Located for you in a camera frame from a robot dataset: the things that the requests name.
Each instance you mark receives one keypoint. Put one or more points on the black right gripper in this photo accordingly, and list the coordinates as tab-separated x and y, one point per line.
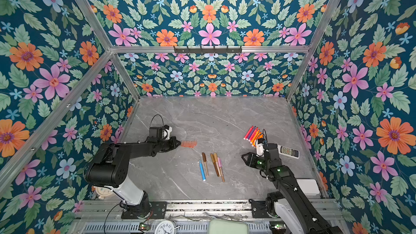
254	161

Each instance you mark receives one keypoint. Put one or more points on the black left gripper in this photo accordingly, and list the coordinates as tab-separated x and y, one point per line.
172	140

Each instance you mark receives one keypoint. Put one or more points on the orange highlighter group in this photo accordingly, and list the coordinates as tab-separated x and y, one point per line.
258	138

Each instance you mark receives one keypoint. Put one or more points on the purple highlighter pen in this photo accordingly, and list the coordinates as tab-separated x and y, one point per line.
251	133

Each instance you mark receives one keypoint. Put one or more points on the pink red highlighter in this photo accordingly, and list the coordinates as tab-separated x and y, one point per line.
248	133

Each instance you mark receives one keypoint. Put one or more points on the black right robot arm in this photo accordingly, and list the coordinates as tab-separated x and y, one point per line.
304	219

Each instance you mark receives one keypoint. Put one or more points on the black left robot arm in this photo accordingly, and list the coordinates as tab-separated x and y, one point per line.
109	169

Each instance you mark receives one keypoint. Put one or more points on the blue highlighter pen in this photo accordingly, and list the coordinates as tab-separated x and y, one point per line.
203	176

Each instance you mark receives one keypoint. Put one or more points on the white remote control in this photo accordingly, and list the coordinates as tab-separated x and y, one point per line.
289	152

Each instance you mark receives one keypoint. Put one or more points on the white square box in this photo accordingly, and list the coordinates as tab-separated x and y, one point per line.
309	187

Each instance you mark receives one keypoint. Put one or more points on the pale green box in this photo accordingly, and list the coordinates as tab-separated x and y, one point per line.
219	226

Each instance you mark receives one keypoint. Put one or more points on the white alarm clock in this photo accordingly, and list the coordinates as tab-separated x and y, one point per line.
165	227

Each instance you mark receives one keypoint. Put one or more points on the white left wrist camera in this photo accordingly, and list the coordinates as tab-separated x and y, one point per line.
160	133

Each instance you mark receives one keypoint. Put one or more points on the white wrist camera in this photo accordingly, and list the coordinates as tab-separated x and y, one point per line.
160	133
259	144

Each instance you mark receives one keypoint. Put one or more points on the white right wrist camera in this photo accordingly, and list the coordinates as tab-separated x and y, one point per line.
259	144

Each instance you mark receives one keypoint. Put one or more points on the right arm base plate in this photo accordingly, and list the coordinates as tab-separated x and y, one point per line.
263	209

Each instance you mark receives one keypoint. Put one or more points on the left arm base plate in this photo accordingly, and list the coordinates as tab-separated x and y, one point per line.
151	210

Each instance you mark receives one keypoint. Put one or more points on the black hook rail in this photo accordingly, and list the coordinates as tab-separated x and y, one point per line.
208	50

